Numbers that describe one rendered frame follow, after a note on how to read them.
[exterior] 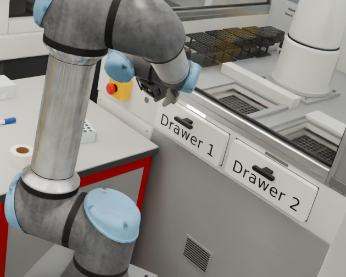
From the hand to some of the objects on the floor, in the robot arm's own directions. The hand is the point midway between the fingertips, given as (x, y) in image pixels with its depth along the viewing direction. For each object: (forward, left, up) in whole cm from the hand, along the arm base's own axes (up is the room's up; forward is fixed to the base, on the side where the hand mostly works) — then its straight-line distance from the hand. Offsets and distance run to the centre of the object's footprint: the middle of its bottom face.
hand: (174, 99), depth 165 cm
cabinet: (+54, -36, -96) cm, 116 cm away
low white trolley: (+8, +42, -101) cm, 110 cm away
